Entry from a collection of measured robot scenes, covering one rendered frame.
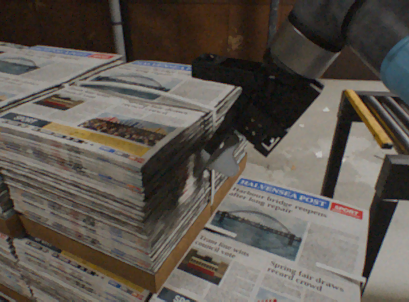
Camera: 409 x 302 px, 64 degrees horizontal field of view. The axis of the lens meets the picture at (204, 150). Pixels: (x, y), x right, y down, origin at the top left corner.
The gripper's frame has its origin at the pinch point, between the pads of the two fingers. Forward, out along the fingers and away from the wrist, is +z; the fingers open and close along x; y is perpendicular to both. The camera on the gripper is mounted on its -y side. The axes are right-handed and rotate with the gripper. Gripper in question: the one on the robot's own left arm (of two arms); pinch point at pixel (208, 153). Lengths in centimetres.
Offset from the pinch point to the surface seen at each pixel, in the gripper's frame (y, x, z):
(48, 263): -10.2, -19.0, 26.0
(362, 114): 28, 69, 4
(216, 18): -109, 317, 100
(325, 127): 49, 228, 87
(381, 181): 40, 46, 8
